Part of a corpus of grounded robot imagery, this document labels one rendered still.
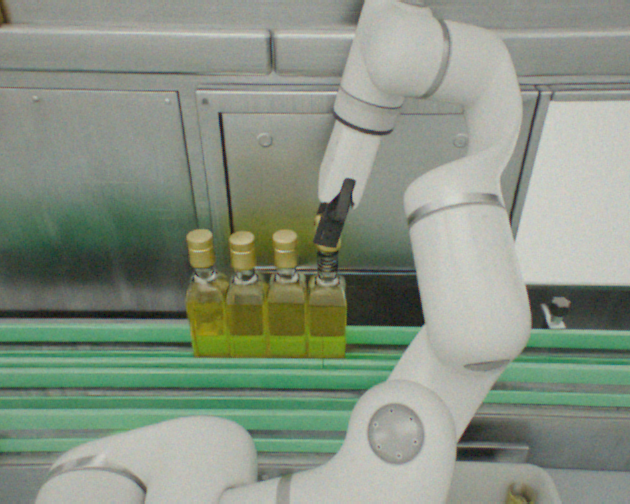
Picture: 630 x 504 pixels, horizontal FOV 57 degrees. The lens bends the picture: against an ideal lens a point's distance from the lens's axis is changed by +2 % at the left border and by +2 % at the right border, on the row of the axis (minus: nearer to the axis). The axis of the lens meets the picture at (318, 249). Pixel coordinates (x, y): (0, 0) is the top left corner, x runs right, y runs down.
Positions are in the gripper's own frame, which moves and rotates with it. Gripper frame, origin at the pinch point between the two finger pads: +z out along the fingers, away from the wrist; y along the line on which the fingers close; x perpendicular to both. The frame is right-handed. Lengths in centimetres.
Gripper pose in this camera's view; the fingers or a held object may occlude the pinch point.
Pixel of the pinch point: (328, 224)
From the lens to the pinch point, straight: 75.8
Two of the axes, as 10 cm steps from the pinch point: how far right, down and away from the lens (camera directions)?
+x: 9.7, 2.3, 1.3
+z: -2.6, 7.9, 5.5
